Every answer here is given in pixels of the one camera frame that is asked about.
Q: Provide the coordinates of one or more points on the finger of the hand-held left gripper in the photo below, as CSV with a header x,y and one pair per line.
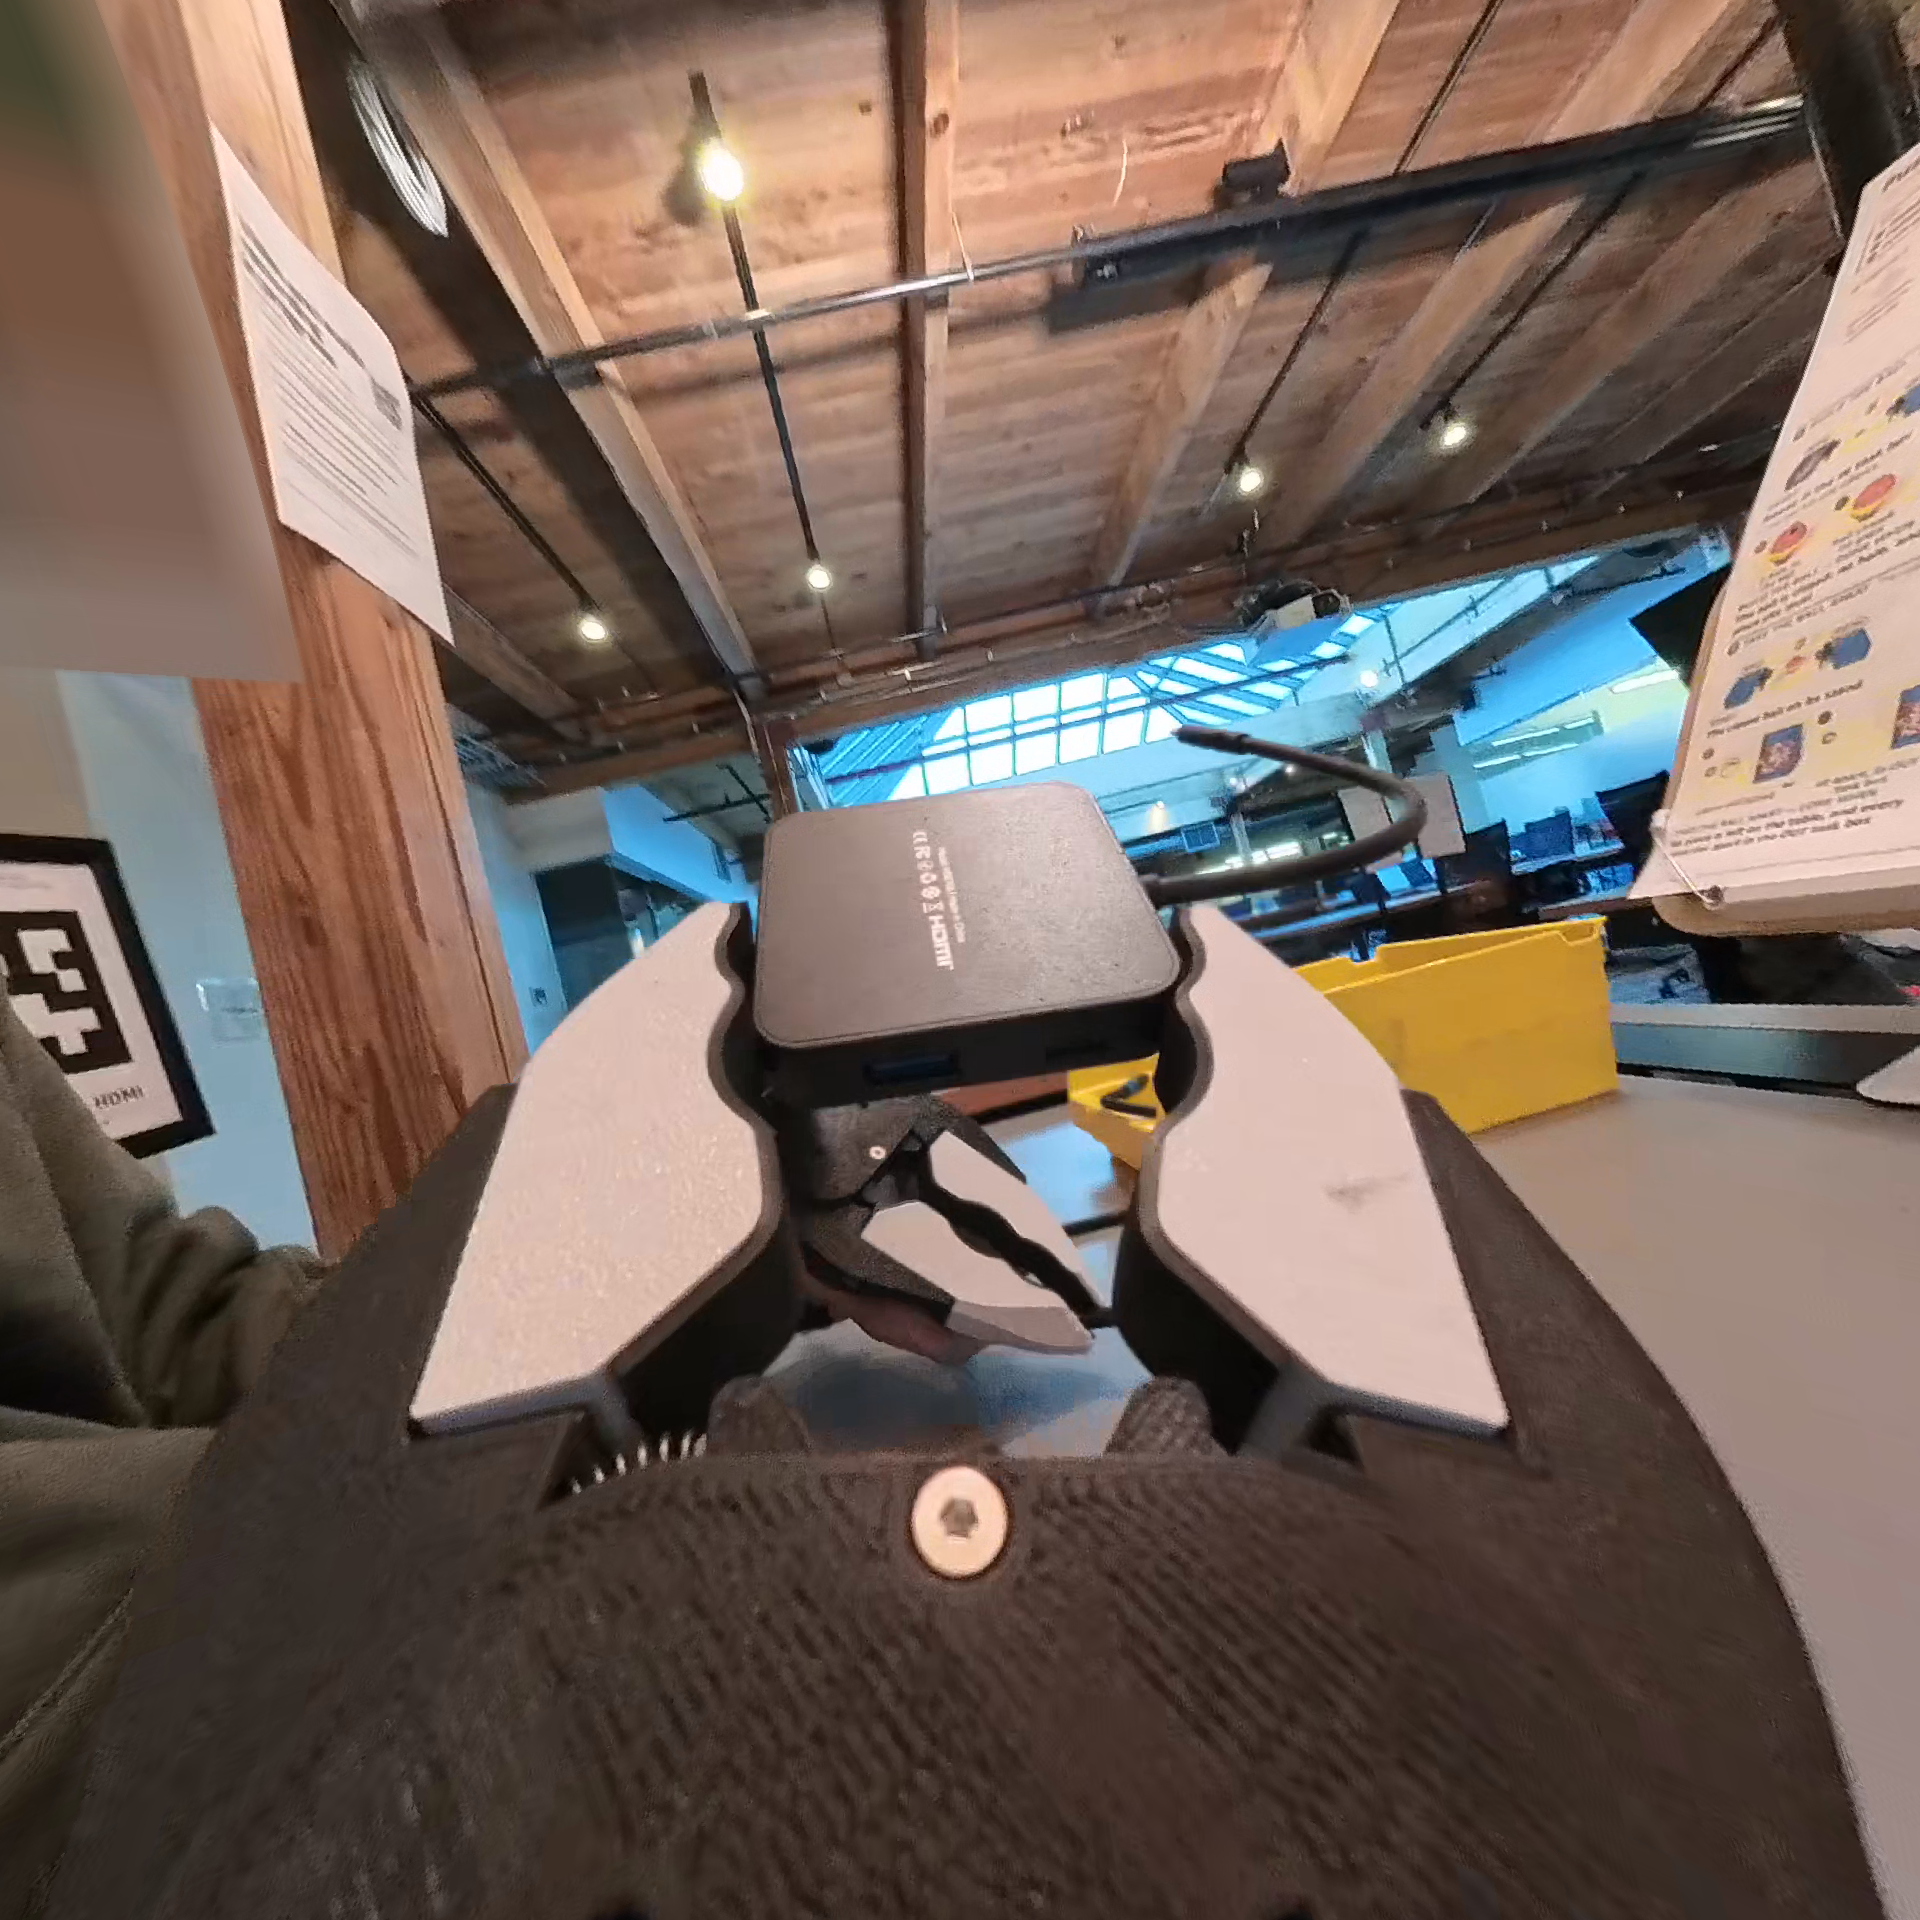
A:
x,y
989,1298
1020,1230

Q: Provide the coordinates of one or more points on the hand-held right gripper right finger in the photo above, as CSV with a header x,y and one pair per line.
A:
x,y
1320,1202

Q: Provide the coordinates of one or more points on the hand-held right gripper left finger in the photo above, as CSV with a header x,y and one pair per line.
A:
x,y
601,1186

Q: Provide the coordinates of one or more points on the black USB hub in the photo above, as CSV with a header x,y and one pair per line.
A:
x,y
961,930

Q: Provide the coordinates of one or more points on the person's left forearm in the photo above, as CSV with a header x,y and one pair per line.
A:
x,y
105,1352

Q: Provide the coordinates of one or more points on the grey desk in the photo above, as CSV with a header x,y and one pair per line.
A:
x,y
1726,1277

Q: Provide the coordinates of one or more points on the person's left hand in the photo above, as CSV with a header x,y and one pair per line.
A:
x,y
901,1329

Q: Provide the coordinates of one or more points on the yellow plastic bin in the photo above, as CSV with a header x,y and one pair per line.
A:
x,y
1486,1005

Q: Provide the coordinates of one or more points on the row of office desks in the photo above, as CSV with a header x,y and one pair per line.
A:
x,y
1501,863

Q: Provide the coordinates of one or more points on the black framed tag sign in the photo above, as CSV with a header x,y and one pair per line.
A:
x,y
91,1005

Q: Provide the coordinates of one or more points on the ceiling spot light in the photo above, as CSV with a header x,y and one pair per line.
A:
x,y
1247,480
720,174
1451,434
593,626
818,576

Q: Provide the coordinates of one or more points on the white stand base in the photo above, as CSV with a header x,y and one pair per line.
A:
x,y
1898,1080

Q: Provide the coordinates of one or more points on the ceiling mounted device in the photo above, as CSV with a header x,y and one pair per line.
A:
x,y
1290,603

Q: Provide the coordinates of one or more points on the black monitor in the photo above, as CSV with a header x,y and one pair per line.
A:
x,y
1680,630

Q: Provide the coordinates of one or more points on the printed instruction board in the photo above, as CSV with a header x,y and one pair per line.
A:
x,y
1815,601

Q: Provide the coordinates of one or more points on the white paper notice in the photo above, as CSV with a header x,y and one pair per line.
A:
x,y
337,405

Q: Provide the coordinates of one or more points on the round ceiling vent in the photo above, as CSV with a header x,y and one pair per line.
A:
x,y
399,144

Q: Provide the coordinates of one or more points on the black steel column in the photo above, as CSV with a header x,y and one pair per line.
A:
x,y
1853,76

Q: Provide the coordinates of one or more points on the wooden post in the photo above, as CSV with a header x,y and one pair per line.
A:
x,y
360,826

